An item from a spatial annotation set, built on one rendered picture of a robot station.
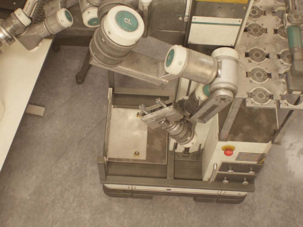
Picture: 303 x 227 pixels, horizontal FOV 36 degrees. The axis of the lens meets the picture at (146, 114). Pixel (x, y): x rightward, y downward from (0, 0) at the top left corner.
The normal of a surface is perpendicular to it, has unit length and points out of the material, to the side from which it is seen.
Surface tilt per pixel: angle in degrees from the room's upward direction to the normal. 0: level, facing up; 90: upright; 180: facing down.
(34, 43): 71
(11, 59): 0
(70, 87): 0
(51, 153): 0
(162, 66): 42
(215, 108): 94
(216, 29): 90
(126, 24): 23
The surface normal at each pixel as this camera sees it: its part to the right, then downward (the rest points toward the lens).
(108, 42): -0.49, 0.64
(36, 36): 0.07, 0.68
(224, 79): -0.10, -0.42
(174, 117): 0.04, 0.83
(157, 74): 0.42, -0.42
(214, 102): -0.11, 0.91
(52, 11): -0.45, -0.23
